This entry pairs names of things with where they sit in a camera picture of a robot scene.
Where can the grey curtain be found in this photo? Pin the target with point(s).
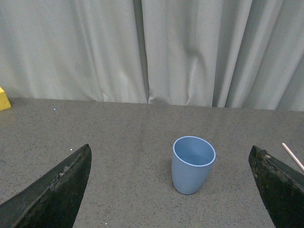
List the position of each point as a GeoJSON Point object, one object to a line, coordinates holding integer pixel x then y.
{"type": "Point", "coordinates": [220, 53]}

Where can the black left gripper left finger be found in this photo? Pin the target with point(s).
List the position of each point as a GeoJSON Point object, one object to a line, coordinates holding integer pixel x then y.
{"type": "Point", "coordinates": [52, 201]}

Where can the blue cup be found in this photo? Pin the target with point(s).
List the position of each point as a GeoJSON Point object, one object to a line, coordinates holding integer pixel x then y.
{"type": "Point", "coordinates": [192, 160]}

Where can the pale wooden chopstick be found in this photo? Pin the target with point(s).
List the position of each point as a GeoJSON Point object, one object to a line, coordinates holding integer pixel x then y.
{"type": "Point", "coordinates": [300, 165]}

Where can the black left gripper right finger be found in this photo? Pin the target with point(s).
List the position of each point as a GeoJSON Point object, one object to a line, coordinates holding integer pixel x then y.
{"type": "Point", "coordinates": [281, 189]}

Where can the yellow block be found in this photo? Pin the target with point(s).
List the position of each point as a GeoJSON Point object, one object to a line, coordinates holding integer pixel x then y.
{"type": "Point", "coordinates": [4, 102]}

